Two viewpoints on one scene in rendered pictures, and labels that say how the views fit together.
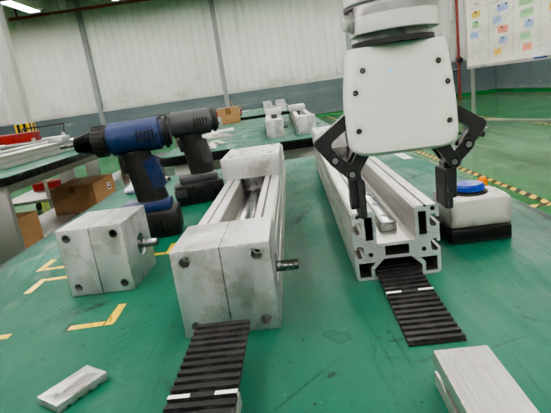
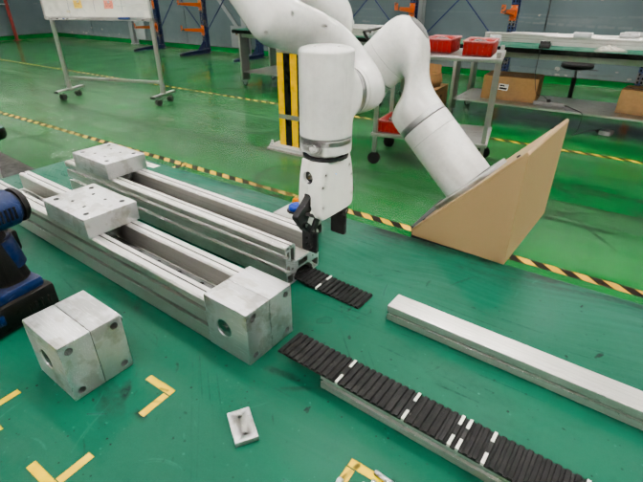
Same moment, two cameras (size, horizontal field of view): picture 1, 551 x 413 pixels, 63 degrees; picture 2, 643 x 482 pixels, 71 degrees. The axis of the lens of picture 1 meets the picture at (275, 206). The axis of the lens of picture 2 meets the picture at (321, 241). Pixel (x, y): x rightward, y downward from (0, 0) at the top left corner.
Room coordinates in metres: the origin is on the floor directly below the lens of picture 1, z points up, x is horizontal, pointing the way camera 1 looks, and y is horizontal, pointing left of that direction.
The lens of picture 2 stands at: (0.06, 0.47, 1.28)
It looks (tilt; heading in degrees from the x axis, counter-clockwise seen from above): 29 degrees down; 303
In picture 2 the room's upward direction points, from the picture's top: straight up
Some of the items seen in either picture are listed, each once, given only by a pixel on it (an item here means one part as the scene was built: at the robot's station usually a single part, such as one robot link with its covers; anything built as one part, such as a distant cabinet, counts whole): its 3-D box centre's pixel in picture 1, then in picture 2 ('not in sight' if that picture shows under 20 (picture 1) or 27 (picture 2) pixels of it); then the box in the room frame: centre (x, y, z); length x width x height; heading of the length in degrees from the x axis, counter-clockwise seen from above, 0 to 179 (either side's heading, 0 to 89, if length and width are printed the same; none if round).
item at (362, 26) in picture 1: (388, 22); (324, 143); (0.44, -0.13, 1.06); 0.09 x 0.08 x 0.03; 86
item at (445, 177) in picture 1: (455, 171); (342, 214); (0.44, -0.18, 0.91); 0.03 x 0.03 x 0.07; 86
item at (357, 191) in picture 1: (347, 185); (305, 236); (0.44, -0.07, 0.91); 0.03 x 0.03 x 0.07; 86
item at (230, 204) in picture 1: (258, 190); (99, 235); (0.91, 0.03, 0.82); 0.80 x 0.10 x 0.09; 176
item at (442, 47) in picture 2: not in sight; (431, 98); (1.35, -3.11, 0.50); 1.03 x 0.55 x 1.01; 11
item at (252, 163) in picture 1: (255, 166); (93, 214); (0.91, 0.03, 0.87); 0.16 x 0.11 x 0.07; 176
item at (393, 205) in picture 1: (350, 178); (173, 206); (0.89, -0.16, 0.82); 0.80 x 0.10 x 0.09; 176
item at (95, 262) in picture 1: (117, 247); (87, 338); (0.62, 0.23, 0.83); 0.11 x 0.10 x 0.10; 86
